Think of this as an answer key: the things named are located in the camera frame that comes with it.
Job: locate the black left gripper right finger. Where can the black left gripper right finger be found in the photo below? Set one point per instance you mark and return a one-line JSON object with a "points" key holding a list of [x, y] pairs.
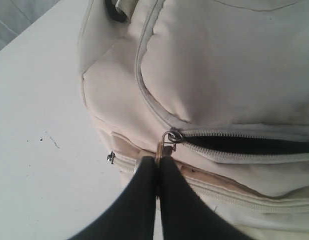
{"points": [[184, 216]]}

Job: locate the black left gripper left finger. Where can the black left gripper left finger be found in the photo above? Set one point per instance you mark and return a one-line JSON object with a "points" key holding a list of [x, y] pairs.
{"points": [[132, 215]]}

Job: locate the cream fabric duffel bag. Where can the cream fabric duffel bag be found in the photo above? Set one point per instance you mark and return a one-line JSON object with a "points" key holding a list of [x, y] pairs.
{"points": [[224, 83]]}

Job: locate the white background curtain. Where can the white background curtain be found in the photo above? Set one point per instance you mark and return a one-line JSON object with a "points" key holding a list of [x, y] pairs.
{"points": [[18, 15]]}

